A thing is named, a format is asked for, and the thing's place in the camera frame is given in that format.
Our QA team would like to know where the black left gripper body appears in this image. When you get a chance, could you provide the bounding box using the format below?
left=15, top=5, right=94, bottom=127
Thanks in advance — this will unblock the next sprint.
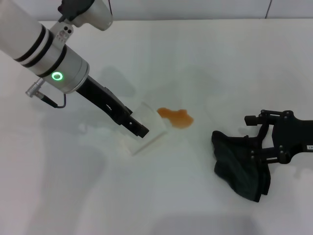
left=75, top=75, right=134, bottom=125

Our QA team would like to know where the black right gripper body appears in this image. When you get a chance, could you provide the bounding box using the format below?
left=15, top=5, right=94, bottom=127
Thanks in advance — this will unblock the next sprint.
left=270, top=110, right=313, bottom=165

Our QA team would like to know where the white paper cup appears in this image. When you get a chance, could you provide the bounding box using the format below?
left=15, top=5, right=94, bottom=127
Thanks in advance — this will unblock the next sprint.
left=122, top=102, right=168, bottom=156

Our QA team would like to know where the dark blue rag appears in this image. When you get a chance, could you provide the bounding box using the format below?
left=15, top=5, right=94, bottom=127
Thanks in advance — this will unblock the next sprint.
left=211, top=122, right=272, bottom=203

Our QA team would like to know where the brown water stain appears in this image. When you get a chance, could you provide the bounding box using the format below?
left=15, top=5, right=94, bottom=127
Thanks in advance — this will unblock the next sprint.
left=156, top=107, right=195, bottom=130

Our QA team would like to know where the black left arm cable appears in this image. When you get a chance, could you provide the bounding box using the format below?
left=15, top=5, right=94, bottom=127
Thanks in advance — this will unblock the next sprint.
left=25, top=82, right=67, bottom=108

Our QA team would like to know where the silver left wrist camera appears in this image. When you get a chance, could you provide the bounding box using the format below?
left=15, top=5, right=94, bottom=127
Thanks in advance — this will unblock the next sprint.
left=50, top=0, right=113, bottom=47

